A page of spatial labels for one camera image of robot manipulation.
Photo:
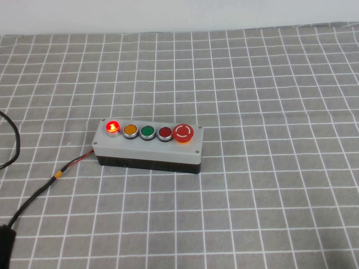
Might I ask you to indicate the grey black push-button box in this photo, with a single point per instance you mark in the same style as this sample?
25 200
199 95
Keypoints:
146 149

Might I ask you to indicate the green push button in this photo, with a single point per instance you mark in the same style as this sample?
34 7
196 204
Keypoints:
147 131

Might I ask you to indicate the dark red push button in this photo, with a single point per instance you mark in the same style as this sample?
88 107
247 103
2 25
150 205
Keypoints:
165 132

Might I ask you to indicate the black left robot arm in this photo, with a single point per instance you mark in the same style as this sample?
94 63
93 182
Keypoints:
7 246

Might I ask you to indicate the grey white-checked tablecloth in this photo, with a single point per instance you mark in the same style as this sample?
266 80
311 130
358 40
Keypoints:
252 168

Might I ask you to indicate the red mushroom emergency stop button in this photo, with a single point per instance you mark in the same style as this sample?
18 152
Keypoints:
183 132

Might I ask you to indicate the lit red indicator button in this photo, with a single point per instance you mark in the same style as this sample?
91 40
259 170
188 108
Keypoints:
112 127

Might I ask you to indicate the yellow push button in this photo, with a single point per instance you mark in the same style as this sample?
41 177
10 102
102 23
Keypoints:
130 130

